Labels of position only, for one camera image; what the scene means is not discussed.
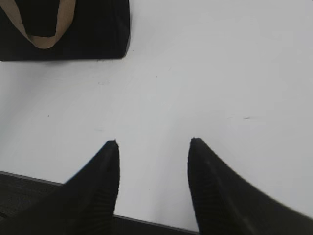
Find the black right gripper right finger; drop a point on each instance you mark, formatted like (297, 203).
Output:
(226, 204)

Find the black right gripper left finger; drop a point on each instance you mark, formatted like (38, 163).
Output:
(84, 205)

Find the black tote bag tan handles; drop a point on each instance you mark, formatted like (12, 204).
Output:
(44, 30)

